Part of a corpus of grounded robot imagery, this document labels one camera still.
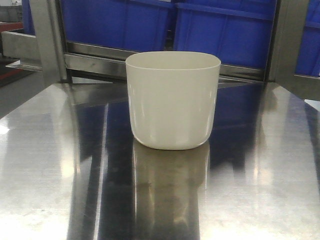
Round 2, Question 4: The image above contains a blue crate behind left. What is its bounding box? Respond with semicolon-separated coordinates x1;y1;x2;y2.
61;0;174;52

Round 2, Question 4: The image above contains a blue crate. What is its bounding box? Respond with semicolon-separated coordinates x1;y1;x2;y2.
21;0;35;35
173;0;277;69
61;0;174;52
295;0;320;77

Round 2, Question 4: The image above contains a blue crate behind right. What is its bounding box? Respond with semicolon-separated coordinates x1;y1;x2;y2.
173;0;277;69

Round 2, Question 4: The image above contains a blue crate far right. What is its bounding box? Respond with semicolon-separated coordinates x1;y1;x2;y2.
295;0;320;77

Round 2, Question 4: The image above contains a blue crate far left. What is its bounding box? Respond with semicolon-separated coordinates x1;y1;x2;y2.
21;0;35;35

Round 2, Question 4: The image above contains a stainless steel shelf frame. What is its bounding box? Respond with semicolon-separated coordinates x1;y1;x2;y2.
1;0;320;100

